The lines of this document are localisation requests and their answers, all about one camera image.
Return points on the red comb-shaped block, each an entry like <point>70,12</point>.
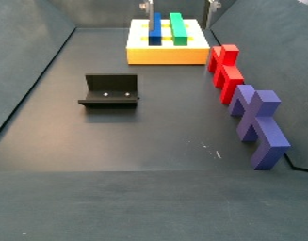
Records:
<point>228,76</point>

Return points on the yellow slotted board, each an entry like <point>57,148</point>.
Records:
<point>167,53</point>

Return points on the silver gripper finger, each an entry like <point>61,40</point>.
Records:
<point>214,5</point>
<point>147,6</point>

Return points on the blue long block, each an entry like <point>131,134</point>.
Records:
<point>155,33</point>

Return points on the green long block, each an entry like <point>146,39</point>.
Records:
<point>178,29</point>

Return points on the black angle bracket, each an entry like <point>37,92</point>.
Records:
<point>111,89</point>

